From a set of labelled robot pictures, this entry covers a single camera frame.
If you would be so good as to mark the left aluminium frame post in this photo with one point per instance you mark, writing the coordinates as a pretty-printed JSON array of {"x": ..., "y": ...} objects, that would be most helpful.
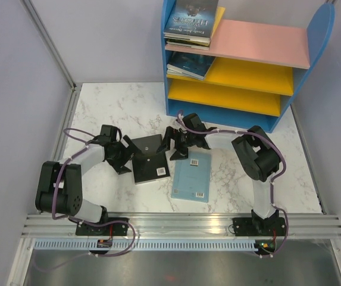
[{"x": 47, "y": 39}]

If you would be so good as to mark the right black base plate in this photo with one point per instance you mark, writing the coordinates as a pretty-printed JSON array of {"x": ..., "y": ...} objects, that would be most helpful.
[{"x": 248, "y": 227}]

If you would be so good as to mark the blue shelf with coloured boards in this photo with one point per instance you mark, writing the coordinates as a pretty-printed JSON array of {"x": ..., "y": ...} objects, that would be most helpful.
[{"x": 257, "y": 72}]

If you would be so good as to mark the aluminium mounting rail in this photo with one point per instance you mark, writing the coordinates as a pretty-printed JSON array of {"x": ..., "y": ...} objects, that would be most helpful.
[{"x": 187, "y": 225}]

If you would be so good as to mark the dark Wuthering Heights book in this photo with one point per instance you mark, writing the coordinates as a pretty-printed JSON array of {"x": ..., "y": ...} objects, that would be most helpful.
[{"x": 192, "y": 18}]

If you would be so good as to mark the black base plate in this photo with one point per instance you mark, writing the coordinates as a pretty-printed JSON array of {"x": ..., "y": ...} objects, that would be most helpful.
[
  {"x": 117, "y": 228},
  {"x": 248, "y": 227}
]

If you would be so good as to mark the yellow paperback book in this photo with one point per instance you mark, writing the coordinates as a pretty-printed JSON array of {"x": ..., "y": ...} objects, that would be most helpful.
[{"x": 218, "y": 17}]

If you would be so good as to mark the green gold fantasy book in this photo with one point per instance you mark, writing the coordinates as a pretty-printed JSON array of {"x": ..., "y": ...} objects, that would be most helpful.
[{"x": 187, "y": 44}]

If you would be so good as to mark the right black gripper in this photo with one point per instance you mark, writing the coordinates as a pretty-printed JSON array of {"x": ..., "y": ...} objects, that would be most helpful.
[{"x": 170, "y": 133}]

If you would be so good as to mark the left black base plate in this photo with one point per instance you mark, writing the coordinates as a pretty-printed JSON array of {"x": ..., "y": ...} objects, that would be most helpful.
[{"x": 117, "y": 228}]

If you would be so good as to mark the light blue slotted cable duct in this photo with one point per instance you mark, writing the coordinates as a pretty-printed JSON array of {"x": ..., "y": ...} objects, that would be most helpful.
[{"x": 120, "y": 244}]

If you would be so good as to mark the teal blue book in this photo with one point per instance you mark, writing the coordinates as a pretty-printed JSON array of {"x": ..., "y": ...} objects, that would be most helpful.
[{"x": 190, "y": 65}]

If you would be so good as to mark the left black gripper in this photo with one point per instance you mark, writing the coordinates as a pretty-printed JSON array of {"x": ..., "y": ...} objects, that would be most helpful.
[{"x": 131, "y": 151}]

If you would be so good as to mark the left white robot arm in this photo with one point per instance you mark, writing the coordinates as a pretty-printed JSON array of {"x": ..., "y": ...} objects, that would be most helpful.
[{"x": 60, "y": 190}]

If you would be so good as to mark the black notebook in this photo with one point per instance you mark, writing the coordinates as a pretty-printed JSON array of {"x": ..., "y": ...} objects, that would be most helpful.
[{"x": 149, "y": 165}]

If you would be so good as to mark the light blue thin book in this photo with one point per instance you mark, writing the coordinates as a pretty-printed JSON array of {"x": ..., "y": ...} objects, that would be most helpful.
[{"x": 192, "y": 178}]

